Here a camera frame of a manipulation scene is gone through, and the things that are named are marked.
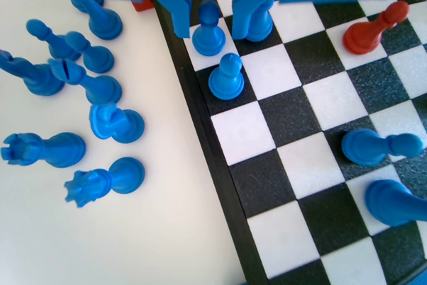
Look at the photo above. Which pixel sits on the blue pawn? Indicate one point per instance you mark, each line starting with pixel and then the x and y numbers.
pixel 208 36
pixel 95 56
pixel 367 147
pixel 227 79
pixel 262 28
pixel 55 43

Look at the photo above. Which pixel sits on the red pawn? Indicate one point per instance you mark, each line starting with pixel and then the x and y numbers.
pixel 363 36

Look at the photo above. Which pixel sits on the black and white chessboard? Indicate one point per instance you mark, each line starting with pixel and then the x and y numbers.
pixel 283 121

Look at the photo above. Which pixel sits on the blue rook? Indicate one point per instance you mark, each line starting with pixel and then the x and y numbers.
pixel 56 149

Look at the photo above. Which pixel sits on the blue queen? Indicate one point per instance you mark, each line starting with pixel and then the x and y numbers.
pixel 113 176

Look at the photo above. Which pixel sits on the blue king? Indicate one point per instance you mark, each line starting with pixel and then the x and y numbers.
pixel 390 203

